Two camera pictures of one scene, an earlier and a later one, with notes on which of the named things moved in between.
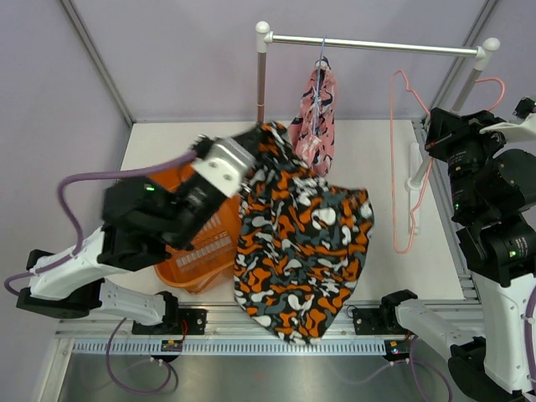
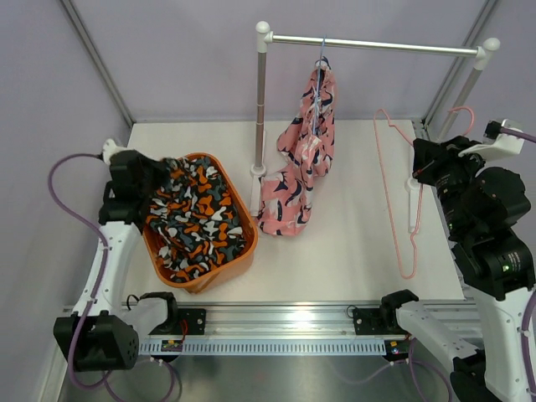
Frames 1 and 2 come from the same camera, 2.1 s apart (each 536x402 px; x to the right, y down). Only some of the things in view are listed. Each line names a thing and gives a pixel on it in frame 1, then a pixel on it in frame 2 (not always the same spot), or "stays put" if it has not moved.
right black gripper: x=447 y=129 to x=430 y=156
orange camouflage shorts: x=298 y=241 to x=195 y=223
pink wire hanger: x=430 y=160 to x=421 y=196
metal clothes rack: x=485 y=51 stays put
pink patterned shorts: x=311 y=130 stays put
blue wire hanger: x=316 y=116 stays put
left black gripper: x=248 y=141 to x=158 y=167
